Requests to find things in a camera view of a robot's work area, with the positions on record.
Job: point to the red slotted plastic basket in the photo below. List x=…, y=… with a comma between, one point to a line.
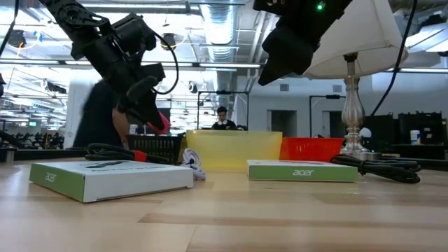
x=311, y=148

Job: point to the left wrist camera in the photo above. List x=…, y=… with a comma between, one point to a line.
x=134, y=31

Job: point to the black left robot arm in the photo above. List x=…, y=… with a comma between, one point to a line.
x=70, y=17

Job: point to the white green acer box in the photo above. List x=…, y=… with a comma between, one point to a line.
x=301, y=171
x=115, y=178

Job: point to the white container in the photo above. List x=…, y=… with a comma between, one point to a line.
x=415, y=137

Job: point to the black equipment cases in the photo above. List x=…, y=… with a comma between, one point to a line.
x=420, y=127

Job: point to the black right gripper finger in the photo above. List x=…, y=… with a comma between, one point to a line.
x=287, y=52

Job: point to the table lamp white shade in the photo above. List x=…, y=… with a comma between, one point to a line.
x=364, y=35

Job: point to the black slotted plastic basket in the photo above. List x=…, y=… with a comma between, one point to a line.
x=157, y=145

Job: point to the yellow translucent plastic bin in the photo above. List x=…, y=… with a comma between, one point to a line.
x=234, y=150

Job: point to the person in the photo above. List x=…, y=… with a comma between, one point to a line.
x=94, y=119
x=222, y=120

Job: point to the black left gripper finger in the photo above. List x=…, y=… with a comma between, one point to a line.
x=147, y=112
x=141, y=87

